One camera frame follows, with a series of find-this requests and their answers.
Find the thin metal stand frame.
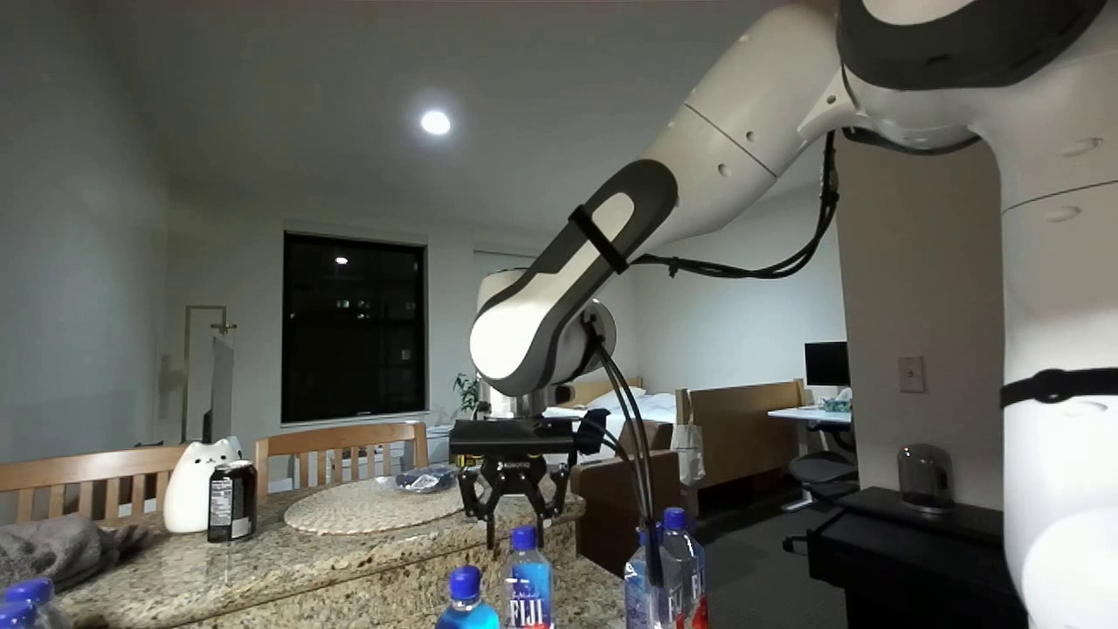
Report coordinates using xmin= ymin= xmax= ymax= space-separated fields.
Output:
xmin=179 ymin=303 xmax=242 ymax=449

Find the grey cloth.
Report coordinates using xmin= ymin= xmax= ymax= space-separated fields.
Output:
xmin=0 ymin=514 xmax=149 ymax=597

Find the black camera cable bundle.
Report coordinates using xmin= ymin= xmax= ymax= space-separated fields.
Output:
xmin=576 ymin=324 xmax=667 ymax=589

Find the dark window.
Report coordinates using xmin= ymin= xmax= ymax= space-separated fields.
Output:
xmin=278 ymin=229 xmax=431 ymax=427

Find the Fiji water bottle blue cap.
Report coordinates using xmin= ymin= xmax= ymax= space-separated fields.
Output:
xmin=620 ymin=529 xmax=667 ymax=629
xmin=502 ymin=520 xmax=558 ymax=629
xmin=434 ymin=564 xmax=502 ymax=629
xmin=648 ymin=504 xmax=709 ymax=629

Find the white desk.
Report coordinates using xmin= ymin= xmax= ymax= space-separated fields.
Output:
xmin=765 ymin=400 xmax=858 ymax=430

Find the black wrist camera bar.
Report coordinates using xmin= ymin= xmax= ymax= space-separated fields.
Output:
xmin=447 ymin=405 xmax=610 ymax=462

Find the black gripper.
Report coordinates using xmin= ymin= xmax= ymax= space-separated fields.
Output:
xmin=454 ymin=451 xmax=558 ymax=553

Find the dark carton with label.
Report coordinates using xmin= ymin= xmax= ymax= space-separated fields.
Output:
xmin=202 ymin=459 xmax=257 ymax=547

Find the black desk monitor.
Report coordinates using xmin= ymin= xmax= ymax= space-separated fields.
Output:
xmin=801 ymin=341 xmax=853 ymax=392

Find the glass jar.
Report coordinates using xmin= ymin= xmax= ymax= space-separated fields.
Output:
xmin=894 ymin=440 xmax=952 ymax=508

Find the wooden slat chair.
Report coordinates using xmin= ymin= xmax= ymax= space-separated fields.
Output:
xmin=250 ymin=415 xmax=434 ymax=504
xmin=0 ymin=444 xmax=187 ymax=529

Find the round ceiling light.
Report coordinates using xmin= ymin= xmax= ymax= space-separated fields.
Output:
xmin=414 ymin=102 xmax=456 ymax=139

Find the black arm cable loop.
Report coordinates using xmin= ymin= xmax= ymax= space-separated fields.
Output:
xmin=625 ymin=130 xmax=847 ymax=285

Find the green potted plant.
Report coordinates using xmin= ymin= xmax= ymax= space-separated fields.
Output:
xmin=449 ymin=370 xmax=489 ymax=419

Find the black base link strap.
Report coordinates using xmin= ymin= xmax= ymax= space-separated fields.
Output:
xmin=998 ymin=364 xmax=1118 ymax=408

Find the black forearm strap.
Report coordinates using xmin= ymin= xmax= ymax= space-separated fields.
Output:
xmin=566 ymin=202 xmax=631 ymax=275

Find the dark office chair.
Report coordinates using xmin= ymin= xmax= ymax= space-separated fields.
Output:
xmin=785 ymin=451 xmax=864 ymax=508

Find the white light switch plate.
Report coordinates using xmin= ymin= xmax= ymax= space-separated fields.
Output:
xmin=894 ymin=352 xmax=929 ymax=400

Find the small dark bowl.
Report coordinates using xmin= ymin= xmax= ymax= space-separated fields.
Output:
xmin=396 ymin=466 xmax=462 ymax=497

